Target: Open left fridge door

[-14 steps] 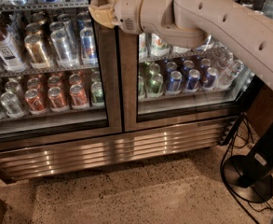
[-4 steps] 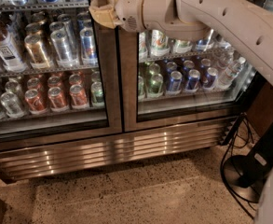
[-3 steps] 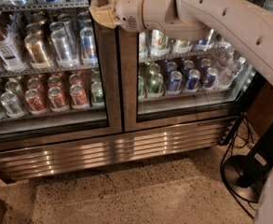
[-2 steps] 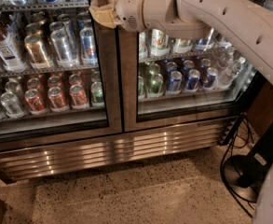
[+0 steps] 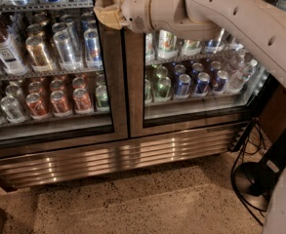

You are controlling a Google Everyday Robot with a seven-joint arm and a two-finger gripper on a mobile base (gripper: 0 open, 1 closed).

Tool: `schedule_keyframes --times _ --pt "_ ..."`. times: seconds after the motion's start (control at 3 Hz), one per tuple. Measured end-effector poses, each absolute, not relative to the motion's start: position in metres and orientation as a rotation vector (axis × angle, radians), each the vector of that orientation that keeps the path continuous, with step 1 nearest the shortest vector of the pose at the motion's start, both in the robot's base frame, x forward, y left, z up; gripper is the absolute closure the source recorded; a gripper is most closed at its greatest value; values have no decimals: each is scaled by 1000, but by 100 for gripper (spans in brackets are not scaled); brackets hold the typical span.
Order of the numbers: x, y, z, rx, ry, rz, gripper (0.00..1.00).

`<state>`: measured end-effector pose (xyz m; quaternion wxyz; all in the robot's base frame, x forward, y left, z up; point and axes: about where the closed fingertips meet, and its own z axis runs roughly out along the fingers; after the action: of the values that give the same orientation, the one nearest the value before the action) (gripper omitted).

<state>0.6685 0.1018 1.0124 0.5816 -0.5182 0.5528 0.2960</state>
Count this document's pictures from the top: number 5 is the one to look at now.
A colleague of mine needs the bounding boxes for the stainless fridge bottom grille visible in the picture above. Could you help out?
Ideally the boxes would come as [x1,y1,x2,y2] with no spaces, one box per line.
[0,121,248,191]

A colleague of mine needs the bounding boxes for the orange soda can middle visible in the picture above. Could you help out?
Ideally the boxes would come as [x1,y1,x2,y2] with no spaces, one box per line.
[50,91,72,116]

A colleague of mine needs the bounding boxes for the brown tea bottle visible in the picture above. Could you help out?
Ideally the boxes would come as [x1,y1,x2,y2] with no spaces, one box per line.
[0,27,29,76]

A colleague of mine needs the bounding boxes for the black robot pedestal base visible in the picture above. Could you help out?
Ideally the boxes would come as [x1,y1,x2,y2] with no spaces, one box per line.
[233,128,286,212]

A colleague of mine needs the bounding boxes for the gold drink can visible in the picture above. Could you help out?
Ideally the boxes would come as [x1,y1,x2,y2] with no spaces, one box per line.
[25,36,56,73]

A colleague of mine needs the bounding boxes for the orange soda can right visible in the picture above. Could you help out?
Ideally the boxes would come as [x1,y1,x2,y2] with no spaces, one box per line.
[73,88,92,114]

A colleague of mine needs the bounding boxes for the orange soda can left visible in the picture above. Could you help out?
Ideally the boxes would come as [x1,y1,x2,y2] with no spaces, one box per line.
[26,93,50,120]

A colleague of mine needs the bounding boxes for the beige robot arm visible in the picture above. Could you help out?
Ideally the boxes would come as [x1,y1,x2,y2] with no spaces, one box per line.
[95,0,286,234]

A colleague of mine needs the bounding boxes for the green soda can left door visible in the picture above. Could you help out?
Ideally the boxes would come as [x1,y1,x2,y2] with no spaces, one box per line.
[96,86,109,111]

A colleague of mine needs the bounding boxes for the green can lower right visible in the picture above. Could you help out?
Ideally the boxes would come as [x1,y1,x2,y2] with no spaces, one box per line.
[154,77,172,102]

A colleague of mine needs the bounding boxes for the white green soda can right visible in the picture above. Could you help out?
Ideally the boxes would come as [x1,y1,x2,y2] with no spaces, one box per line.
[181,40,201,56]

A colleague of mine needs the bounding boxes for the white green soda can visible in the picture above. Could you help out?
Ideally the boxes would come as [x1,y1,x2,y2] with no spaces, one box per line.
[181,40,201,56]
[158,30,178,59]

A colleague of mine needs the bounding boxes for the silver can lower left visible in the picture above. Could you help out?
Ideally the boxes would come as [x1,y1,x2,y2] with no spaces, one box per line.
[0,97,27,123]

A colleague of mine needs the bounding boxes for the glass fridge door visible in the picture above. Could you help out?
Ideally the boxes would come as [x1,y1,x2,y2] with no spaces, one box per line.
[122,0,286,138]
[0,0,126,159]

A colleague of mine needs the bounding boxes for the orange soda can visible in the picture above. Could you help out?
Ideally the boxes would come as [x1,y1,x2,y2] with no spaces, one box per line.
[50,91,72,116]
[73,88,92,114]
[26,93,50,120]

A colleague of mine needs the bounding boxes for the silver tall can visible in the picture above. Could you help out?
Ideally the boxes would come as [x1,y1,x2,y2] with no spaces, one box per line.
[53,31,82,70]

